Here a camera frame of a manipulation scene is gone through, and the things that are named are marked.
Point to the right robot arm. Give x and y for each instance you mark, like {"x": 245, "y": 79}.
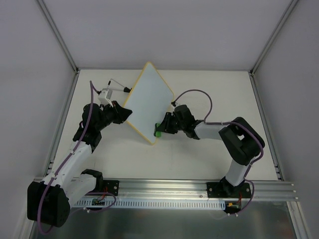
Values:
{"x": 243, "y": 143}

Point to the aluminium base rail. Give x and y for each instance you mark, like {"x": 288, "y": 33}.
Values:
{"x": 184, "y": 189}

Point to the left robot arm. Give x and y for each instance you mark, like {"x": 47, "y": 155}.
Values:
{"x": 51, "y": 200}

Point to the green whiteboard eraser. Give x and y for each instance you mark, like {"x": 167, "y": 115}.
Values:
{"x": 157, "y": 133}

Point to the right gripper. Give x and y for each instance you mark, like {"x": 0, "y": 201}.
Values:
{"x": 168, "y": 123}

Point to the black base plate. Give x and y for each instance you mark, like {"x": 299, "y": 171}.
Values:
{"x": 220, "y": 190}
{"x": 109, "y": 186}

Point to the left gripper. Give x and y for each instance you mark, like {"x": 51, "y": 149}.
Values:
{"x": 117, "y": 113}

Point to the white slotted cable duct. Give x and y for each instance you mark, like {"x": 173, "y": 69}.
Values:
{"x": 127, "y": 203}

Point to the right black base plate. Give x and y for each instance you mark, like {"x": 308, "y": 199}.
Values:
{"x": 220, "y": 190}

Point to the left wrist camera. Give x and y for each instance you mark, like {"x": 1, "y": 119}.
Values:
{"x": 105, "y": 96}

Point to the yellow framed whiteboard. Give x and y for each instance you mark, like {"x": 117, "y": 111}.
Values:
{"x": 149, "y": 100}

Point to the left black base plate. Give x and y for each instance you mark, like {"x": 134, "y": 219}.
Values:
{"x": 109, "y": 186}

